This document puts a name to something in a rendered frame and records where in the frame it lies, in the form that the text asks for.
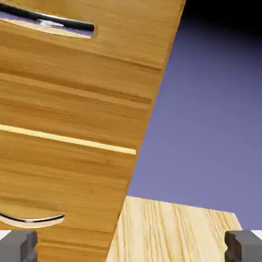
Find light wood cabinet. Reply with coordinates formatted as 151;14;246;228
0;0;187;262

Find curved metal drawer handle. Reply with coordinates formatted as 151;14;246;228
0;211;66;229
0;2;98;39

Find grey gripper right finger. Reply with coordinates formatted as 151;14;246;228
224;229;262;262

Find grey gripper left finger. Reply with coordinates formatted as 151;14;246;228
0;230;38;262

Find light wood drawer front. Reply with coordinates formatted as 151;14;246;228
0;129;137;234
0;0;186;72

